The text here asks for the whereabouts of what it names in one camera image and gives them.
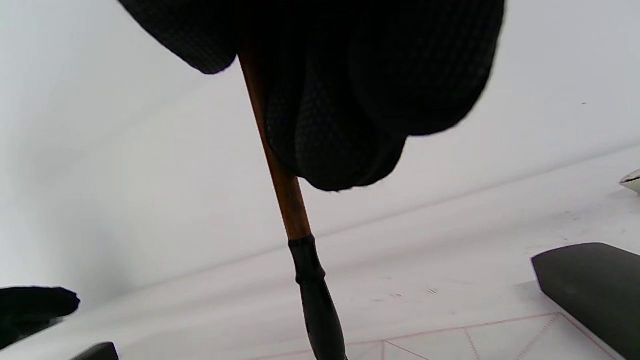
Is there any black bar paperweight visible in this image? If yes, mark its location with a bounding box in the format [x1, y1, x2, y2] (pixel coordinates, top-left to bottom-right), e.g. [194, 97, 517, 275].
[70, 342, 120, 360]
[531, 242, 640, 360]

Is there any white ink dish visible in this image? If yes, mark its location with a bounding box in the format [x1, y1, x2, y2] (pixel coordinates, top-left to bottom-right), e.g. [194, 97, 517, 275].
[619, 168, 640, 195]

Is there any person's left hand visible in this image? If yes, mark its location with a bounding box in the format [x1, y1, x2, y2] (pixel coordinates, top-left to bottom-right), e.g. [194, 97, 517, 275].
[0, 286, 81, 351]

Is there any brown handled Chinese brush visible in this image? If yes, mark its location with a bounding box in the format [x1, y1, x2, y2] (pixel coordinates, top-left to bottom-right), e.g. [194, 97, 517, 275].
[238, 44, 349, 360]

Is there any red grid calligraphy paper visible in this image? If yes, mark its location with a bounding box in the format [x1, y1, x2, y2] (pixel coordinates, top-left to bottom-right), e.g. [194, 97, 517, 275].
[250, 312, 626, 360]

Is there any person's right hand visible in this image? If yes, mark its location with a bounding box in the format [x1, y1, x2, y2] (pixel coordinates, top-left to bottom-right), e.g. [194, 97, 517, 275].
[117, 0, 507, 192]

